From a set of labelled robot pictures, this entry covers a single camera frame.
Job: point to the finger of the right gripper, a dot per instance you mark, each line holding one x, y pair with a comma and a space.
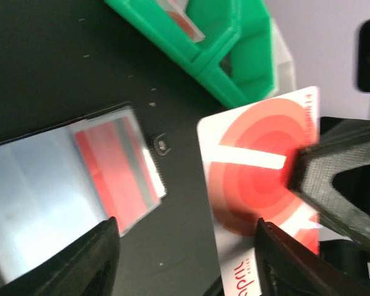
333, 177

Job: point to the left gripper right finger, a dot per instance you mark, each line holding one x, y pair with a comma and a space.
287, 267

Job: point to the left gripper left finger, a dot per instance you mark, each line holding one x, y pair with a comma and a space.
88, 266

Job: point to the black leather card holder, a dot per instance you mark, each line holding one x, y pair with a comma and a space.
47, 198

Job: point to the red white card stack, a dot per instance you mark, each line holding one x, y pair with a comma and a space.
177, 11

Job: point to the white bin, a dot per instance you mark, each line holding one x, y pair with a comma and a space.
284, 67

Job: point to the green bin middle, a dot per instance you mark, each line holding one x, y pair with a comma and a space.
242, 72

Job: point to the green bin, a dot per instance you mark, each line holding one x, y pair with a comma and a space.
242, 72
217, 20

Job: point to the green bin left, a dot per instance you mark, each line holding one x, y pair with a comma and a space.
217, 20

